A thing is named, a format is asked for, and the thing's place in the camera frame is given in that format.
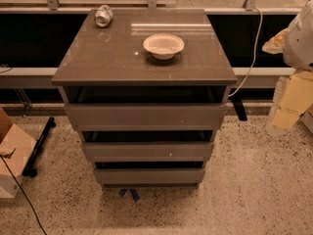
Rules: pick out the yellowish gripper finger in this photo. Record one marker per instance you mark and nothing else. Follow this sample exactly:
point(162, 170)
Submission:
point(276, 43)
point(293, 96)

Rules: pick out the grey bottom drawer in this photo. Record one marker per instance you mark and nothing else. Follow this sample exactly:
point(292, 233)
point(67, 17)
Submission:
point(150, 176)

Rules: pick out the grey drawer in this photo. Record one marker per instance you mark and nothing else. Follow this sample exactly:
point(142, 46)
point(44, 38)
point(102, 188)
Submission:
point(147, 152)
point(90, 117)
point(150, 176)

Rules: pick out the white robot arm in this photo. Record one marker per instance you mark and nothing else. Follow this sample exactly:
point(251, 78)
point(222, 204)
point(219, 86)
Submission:
point(298, 46)

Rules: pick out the grey drawer cabinet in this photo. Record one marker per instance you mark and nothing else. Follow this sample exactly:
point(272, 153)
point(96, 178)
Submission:
point(110, 66)

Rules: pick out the grey top drawer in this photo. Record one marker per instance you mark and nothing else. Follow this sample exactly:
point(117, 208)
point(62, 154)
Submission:
point(90, 117)

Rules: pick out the grey middle drawer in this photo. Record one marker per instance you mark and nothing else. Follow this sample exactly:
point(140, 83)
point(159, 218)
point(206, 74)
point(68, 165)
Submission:
point(147, 152)

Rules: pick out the cardboard box right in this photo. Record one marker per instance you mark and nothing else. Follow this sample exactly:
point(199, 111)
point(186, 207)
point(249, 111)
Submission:
point(307, 119)

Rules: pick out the cardboard box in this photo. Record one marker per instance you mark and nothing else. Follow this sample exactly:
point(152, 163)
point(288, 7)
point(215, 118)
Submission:
point(307, 119)
point(16, 146)

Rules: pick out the white paper bowl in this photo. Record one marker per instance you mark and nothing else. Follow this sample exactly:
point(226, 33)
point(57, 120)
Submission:
point(163, 46)

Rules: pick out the crushed metal can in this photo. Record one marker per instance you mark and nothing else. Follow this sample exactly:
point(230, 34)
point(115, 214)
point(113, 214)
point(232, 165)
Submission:
point(103, 16)

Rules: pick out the black bar on floor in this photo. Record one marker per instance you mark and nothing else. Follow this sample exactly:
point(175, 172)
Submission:
point(29, 169)

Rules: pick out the cardboard box left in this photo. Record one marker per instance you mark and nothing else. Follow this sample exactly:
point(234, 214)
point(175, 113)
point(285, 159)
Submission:
point(16, 146)

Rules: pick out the black bracket behind cabinet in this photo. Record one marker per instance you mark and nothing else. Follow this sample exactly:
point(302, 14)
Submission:
point(237, 101)

